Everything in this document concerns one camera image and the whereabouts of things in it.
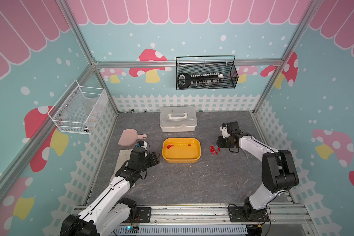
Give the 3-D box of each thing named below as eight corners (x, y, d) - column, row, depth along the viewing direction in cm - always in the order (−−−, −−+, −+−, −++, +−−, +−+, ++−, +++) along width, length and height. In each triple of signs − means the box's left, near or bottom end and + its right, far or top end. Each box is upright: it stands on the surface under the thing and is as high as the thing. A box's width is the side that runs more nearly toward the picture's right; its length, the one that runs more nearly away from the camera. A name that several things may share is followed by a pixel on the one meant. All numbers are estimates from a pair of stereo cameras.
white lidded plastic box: (160, 133, 109) (158, 122, 99) (163, 109, 125) (161, 98, 115) (195, 133, 109) (196, 122, 99) (193, 109, 125) (194, 98, 115)
